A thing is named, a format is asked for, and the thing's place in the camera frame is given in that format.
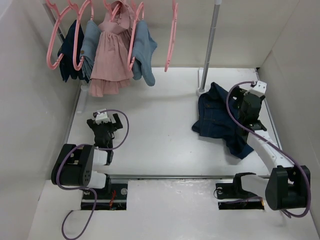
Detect grey rack pole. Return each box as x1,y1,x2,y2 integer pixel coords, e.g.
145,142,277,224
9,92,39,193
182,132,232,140
42,0,66,43
203,0,222,75

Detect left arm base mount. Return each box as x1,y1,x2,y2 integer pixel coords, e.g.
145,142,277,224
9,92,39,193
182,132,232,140
94,175,128,211

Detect hanging light blue garment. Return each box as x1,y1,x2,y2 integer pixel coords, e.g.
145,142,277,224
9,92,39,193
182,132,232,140
80,20,101,81

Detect dark blue denim trousers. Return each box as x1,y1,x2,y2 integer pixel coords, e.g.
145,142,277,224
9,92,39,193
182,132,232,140
191,82,254,160

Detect white rack base left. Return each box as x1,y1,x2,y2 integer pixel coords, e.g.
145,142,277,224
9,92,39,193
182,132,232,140
76,84,90,114

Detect empty pink hanger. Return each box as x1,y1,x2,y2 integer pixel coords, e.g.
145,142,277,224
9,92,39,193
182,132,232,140
164,0,179,72

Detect grey rack pole left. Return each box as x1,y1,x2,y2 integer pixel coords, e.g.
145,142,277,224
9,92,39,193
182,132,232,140
42,0,66,43

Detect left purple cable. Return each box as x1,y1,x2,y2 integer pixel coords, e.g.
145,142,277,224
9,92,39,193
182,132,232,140
55,108,130,239

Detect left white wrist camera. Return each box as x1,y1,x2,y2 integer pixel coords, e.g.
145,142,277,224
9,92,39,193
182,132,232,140
93,108,111,125

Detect grey rack pole right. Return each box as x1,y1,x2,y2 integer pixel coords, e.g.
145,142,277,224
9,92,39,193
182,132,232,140
203,0,222,75

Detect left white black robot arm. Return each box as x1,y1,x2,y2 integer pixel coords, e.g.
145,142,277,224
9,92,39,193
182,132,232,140
51,109,123,199

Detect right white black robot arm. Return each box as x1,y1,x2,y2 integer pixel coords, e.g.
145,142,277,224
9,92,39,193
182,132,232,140
226,83,311,218

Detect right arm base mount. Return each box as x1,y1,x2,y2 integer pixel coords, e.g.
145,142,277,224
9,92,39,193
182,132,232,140
213,182,265,210

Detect pink hanger far left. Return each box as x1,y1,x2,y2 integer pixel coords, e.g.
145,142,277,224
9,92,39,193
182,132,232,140
45,0,72,70

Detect hanging dark denim garment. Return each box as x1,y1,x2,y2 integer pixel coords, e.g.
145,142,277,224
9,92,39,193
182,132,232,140
57,20,89,83

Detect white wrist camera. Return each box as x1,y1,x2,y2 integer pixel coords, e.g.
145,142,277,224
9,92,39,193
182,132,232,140
93,108,111,125
248,80,267,98

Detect hanging pink dress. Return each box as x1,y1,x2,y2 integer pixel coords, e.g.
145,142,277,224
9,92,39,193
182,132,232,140
89,0,134,97

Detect white rack base right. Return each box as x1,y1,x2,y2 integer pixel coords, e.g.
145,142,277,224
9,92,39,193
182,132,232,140
196,67,207,97

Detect purple cable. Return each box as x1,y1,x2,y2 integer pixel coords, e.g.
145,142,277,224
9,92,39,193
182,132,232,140
55,108,130,239
226,80,312,219

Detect pink hanger holding dress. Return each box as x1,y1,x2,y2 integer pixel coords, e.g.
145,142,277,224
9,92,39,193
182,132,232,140
103,0,123,22

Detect hanging blue grey garment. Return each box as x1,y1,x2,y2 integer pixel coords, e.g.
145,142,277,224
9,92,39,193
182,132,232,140
132,20,158,87

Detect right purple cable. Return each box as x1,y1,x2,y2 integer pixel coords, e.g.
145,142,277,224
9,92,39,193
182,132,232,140
226,80,312,219

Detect white rack base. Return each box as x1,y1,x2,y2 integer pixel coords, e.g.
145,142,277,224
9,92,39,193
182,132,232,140
76,84,90,114
196,67,207,97

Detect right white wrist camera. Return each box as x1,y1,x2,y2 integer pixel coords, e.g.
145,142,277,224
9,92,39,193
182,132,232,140
248,80,267,98

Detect aluminium rail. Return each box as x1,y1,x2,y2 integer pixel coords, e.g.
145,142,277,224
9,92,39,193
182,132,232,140
108,173,234,180

